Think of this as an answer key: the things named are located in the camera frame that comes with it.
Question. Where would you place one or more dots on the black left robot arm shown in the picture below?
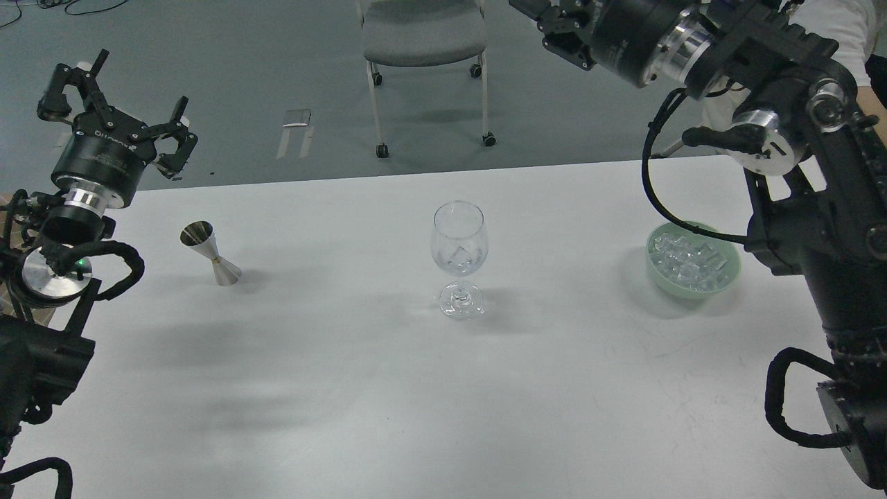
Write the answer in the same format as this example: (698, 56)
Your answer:
(58, 253)

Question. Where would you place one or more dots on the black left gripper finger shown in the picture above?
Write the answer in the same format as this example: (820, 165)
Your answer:
(171, 165)
(53, 106)

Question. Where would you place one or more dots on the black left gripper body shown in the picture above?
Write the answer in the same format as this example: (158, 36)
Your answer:
(105, 157)

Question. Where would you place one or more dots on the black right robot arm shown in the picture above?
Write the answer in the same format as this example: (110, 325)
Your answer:
(815, 170)

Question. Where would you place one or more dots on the steel double jigger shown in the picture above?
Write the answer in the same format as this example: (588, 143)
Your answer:
(201, 238)

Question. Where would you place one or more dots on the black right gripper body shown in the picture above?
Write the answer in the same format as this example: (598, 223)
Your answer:
(642, 40)

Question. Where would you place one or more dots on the green bowl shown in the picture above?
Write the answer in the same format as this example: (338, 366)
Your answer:
(725, 246)

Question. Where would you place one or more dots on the person in white shirt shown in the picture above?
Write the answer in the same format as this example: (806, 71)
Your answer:
(854, 25)

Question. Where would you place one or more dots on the grey office chair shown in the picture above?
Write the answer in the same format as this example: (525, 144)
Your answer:
(423, 34)

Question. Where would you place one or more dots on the clear ice cubes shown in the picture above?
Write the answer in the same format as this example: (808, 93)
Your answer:
(689, 264)

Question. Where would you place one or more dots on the clear wine glass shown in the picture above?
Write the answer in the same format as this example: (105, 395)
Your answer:
(459, 247)

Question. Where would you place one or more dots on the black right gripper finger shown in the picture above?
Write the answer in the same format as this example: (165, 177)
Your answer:
(553, 10)
(568, 39)

